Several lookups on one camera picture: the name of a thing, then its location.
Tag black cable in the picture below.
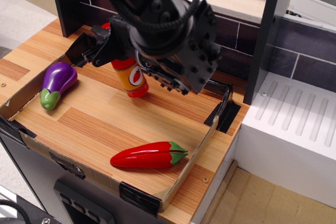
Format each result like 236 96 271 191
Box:
0 199 35 224

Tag black shelf post left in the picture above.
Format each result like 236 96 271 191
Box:
55 0 83 37

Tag red toy chili pepper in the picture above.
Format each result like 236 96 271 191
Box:
110 141 188 168

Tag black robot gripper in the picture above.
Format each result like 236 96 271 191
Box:
91 0 222 94

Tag black shelf post right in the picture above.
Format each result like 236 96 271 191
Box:
244 0 290 105

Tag white toy sink drainboard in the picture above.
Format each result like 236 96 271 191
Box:
235 73 335 207

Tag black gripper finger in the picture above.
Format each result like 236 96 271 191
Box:
82 42 110 67

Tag black shelf post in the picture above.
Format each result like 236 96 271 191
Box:
244 0 290 105
55 0 83 37

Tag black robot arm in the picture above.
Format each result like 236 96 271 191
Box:
83 0 222 94

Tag red hot sauce bottle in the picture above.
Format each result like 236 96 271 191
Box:
101 22 150 98

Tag black control panel with buttons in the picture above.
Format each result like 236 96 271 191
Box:
54 181 116 224

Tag cardboard fence with black tape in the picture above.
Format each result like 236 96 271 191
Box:
0 32 242 218

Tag purple toy eggplant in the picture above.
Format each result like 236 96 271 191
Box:
40 62 78 110

